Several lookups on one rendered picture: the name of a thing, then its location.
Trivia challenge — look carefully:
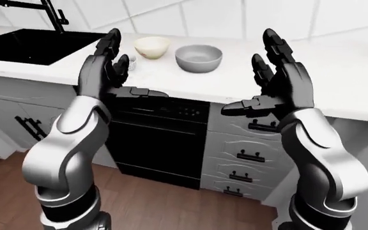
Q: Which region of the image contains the cream ceramic bowl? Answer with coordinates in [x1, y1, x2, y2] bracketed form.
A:
[134, 36, 172, 61]

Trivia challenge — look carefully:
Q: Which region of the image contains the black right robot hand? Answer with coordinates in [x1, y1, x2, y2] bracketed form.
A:
[220, 27, 315, 122]

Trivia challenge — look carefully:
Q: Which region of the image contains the black drawer handle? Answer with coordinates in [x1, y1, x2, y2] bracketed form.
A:
[236, 148, 266, 163]
[228, 170, 254, 183]
[247, 118, 281, 133]
[222, 186, 244, 197]

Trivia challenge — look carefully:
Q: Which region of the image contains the black kitchen sink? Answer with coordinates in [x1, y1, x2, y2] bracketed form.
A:
[0, 28, 108, 66]

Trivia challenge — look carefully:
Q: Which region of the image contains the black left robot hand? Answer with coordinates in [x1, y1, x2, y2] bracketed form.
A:
[75, 27, 169, 102]

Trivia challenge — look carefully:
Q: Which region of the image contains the grey door cabinet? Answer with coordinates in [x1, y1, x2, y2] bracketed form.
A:
[0, 73, 118, 169]

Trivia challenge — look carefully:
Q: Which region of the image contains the black cabinet door handle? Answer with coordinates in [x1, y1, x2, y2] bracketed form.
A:
[14, 115, 49, 142]

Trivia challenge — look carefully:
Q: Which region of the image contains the black dishwasher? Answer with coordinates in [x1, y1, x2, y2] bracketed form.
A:
[104, 95, 211, 190]

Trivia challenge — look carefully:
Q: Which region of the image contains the grey drawer cabinet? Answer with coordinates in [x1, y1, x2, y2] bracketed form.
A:
[199, 102, 296, 201]

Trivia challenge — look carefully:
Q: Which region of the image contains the black kitchen faucet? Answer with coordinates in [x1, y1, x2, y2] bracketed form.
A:
[0, 0, 70, 35]

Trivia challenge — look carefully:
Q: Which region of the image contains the grey ceramic bowl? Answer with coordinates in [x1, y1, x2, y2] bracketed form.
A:
[174, 44, 224, 74]

